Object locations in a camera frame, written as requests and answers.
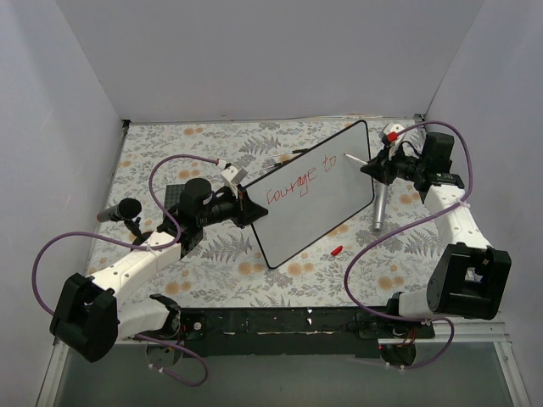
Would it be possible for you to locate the white marker pen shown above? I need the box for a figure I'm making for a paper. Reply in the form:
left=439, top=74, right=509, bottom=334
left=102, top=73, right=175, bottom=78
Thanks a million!
left=344, top=153, right=367, bottom=165

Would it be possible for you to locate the dark grey studded baseplate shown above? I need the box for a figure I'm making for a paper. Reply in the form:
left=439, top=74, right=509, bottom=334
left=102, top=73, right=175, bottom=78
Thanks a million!
left=163, top=184, right=189, bottom=222

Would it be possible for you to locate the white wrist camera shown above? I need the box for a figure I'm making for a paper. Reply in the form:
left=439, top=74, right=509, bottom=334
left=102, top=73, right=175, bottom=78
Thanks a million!
left=216, top=159, right=247, bottom=193
left=380, top=122, right=405, bottom=160

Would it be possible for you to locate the black front mounting rail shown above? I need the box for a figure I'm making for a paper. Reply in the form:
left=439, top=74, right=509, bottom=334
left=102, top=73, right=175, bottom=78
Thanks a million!
left=165, top=307, right=434, bottom=358

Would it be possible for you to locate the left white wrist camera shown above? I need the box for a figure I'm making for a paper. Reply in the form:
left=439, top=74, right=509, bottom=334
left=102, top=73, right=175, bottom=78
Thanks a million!
left=216, top=159, right=247, bottom=193

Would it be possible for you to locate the silver microphone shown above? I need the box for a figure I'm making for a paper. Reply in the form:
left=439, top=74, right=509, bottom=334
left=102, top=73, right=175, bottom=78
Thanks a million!
left=372, top=182, right=388, bottom=231

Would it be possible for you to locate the red marker cap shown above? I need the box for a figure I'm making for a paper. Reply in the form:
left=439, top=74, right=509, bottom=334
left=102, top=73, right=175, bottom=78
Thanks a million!
left=331, top=246, right=343, bottom=256

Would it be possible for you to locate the white board with black frame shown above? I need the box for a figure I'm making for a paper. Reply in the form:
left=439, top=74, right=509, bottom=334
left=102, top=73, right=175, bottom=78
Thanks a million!
left=246, top=120, right=374, bottom=269

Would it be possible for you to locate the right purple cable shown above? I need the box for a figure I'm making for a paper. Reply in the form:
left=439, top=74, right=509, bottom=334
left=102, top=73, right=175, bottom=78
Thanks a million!
left=344, top=120, right=474, bottom=370

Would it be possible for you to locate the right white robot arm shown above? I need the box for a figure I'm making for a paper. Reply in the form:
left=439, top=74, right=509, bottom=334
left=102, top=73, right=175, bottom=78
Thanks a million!
left=361, top=131, right=512, bottom=337

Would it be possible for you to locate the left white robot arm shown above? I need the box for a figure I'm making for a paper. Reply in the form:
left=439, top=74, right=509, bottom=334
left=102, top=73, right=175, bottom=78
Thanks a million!
left=49, top=178, right=268, bottom=362

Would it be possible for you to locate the black microphone with red ring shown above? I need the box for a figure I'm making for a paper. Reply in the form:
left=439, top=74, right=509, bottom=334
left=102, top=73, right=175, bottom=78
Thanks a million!
left=96, top=198, right=142, bottom=223

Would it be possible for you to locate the floral patterned table mat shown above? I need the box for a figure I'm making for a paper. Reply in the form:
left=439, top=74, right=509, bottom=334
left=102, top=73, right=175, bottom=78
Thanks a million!
left=109, top=119, right=443, bottom=308

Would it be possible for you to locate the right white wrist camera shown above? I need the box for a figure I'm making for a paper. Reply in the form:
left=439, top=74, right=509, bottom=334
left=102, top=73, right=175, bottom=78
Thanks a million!
left=380, top=122, right=405, bottom=160

